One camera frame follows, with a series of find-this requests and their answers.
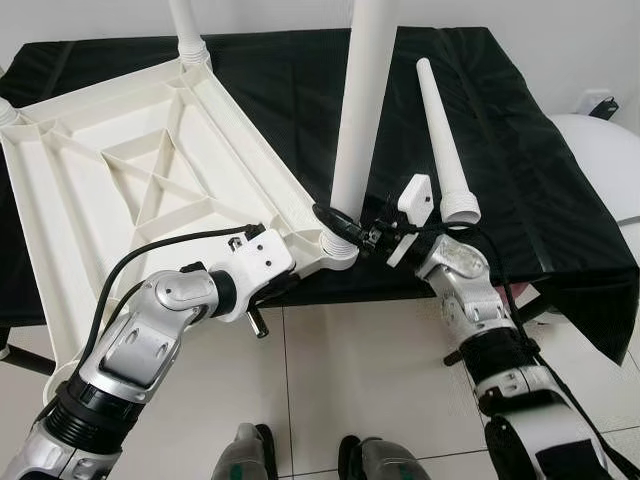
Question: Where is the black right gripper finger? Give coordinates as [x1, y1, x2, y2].
[311, 202, 367, 247]

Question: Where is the white plastic table top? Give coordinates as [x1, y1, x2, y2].
[0, 55, 360, 373]

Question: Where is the black tablecloth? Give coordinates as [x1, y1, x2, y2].
[0, 27, 640, 367]

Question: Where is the grey robot right leg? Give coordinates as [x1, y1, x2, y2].
[338, 433, 432, 480]

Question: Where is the white round appliance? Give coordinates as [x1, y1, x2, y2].
[550, 113, 640, 263]

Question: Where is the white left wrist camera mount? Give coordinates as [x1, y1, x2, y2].
[215, 225, 299, 324]

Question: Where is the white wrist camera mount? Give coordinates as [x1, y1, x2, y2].
[215, 225, 299, 324]
[384, 173, 437, 270]

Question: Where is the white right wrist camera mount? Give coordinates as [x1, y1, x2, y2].
[384, 173, 437, 270]

